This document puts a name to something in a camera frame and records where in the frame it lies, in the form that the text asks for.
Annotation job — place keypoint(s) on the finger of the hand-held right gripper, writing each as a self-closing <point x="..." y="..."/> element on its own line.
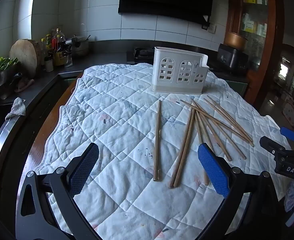
<point x="271" y="145"/>
<point x="289" y="133"/>

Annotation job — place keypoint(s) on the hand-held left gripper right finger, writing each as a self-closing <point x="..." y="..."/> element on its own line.
<point x="213" y="170"/>

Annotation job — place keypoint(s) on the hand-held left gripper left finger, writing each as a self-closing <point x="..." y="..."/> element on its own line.
<point x="85" y="165"/>

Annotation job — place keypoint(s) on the white plastic chopstick holder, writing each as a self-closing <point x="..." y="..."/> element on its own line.
<point x="177" y="86"/>

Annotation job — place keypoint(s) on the white quilted blanket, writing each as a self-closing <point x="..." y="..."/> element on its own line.
<point x="111" y="120"/>

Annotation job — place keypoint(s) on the green cabinet door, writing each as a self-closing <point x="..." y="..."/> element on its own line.
<point x="238" y="88"/>

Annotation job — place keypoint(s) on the wooden glass-door cabinet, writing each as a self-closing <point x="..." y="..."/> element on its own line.
<point x="272" y="55"/>

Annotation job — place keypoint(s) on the grey dish cloth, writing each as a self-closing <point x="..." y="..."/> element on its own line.
<point x="17" y="108"/>

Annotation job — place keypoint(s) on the black rice cooker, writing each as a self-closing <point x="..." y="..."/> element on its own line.
<point x="233" y="60"/>

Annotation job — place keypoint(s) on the pinkish lump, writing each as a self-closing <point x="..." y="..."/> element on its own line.
<point x="24" y="85"/>

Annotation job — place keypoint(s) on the silver pouch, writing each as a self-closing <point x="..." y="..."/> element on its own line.
<point x="68" y="60"/>

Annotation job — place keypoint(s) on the copper pot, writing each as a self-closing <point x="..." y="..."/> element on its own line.
<point x="234" y="41"/>

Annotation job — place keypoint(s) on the white jar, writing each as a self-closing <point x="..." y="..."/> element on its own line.
<point x="48" y="64"/>

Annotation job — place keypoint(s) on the dark kitchen counter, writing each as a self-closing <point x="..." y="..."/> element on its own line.
<point x="99" y="57"/>

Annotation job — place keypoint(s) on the yellow tin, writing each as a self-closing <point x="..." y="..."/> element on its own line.
<point x="59" y="58"/>

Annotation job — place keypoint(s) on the metal cooking pot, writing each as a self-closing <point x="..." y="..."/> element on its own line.
<point x="80" y="47"/>

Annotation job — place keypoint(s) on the black gas stove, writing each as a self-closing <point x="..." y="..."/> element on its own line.
<point x="142" y="53"/>

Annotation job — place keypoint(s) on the yellow-capped bottle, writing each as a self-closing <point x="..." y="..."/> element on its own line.
<point x="43" y="46"/>

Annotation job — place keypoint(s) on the round wooden chopping block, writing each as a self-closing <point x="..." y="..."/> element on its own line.
<point x="24" y="55"/>

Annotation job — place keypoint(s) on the clear oil bottle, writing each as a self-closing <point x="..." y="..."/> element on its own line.
<point x="59" y="40"/>

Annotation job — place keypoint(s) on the dark sauce bottle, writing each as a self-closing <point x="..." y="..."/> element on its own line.
<point x="49" y="42"/>

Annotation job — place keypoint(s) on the green leafy vegetables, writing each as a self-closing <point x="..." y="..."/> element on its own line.
<point x="1" y="63"/>

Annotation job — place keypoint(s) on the black range hood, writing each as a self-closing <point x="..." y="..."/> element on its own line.
<point x="162" y="0"/>

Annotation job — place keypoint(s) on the black wall plug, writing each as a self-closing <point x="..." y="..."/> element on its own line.
<point x="205" y="24"/>

